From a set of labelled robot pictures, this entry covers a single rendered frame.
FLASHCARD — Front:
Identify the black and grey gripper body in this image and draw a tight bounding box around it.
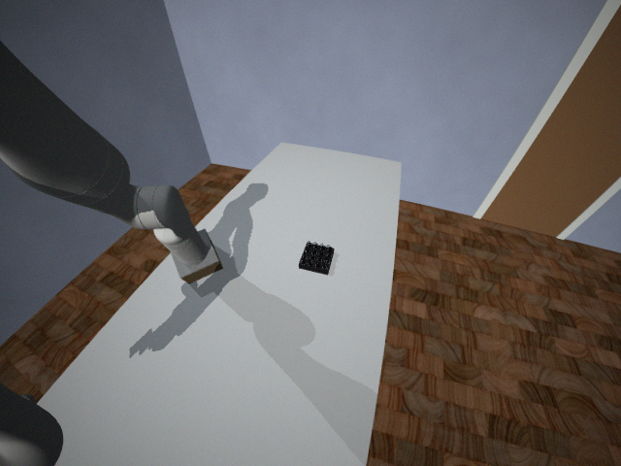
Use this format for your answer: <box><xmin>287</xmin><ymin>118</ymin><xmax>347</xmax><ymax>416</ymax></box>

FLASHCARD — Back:
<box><xmin>20</xmin><ymin>394</ymin><xmax>36</xmax><ymax>404</ymax></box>

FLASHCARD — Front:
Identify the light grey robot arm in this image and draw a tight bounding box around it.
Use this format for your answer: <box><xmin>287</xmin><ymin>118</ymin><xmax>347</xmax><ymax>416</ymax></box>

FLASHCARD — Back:
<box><xmin>0</xmin><ymin>41</ymin><xmax>207</xmax><ymax>466</ymax></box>

